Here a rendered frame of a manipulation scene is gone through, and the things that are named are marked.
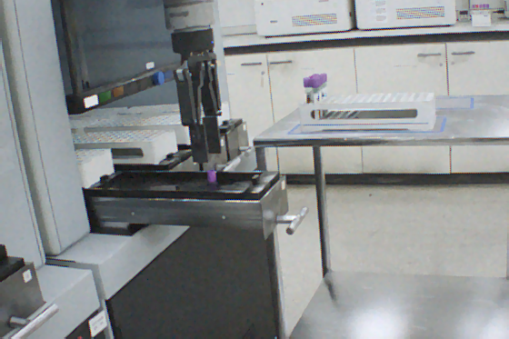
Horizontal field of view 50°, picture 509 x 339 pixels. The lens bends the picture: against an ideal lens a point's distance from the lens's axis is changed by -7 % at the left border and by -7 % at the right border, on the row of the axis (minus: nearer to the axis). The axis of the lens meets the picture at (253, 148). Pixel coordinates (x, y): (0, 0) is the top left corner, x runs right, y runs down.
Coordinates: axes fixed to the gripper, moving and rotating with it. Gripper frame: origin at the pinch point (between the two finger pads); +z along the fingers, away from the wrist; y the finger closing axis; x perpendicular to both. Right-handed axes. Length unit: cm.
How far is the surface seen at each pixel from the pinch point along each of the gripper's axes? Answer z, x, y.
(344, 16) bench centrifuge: -11, -17, -225
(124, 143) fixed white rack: 1.6, -21.7, -6.1
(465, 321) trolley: 60, 47, -40
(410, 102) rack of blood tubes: -0.1, 34.2, -28.3
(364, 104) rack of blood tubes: 0.0, 24.1, -28.8
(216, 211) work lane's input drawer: 9.2, 5.6, 10.9
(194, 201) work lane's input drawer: 7.5, 1.7, 10.9
